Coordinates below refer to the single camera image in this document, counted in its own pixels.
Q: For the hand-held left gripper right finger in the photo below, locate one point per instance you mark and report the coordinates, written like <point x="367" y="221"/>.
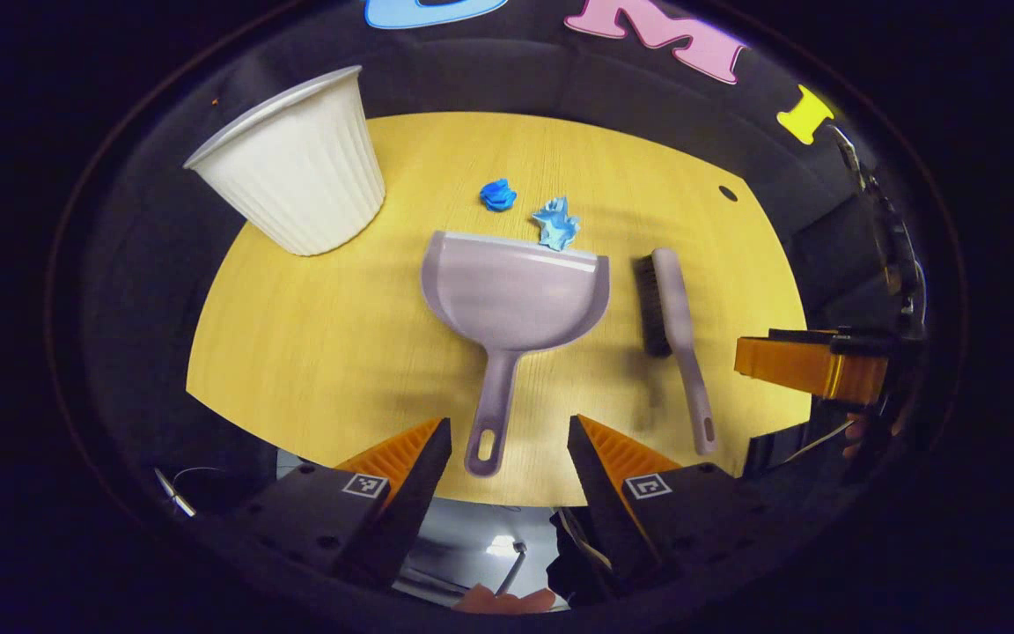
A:
<point x="604" y="493"/>

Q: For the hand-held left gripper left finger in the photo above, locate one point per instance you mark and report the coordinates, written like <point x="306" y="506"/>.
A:
<point x="415" y="493"/>

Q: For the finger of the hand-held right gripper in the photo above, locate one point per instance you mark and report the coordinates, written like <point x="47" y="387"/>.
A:
<point x="793" y="445"/>
<point x="815" y="370"/>

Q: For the small grey broom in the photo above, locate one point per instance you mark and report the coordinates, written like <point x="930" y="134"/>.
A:
<point x="674" y="308"/>

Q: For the grey plastic dustpan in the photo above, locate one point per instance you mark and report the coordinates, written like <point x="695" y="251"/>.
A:
<point x="511" y="299"/>

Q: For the light blue paper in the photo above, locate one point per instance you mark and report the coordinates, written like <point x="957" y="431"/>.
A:
<point x="557" y="227"/>

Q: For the dark blue paper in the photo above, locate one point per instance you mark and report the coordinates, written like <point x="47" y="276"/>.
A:
<point x="498" y="195"/>

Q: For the white ribbed garbage bin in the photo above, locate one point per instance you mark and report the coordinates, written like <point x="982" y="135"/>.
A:
<point x="304" y="176"/>

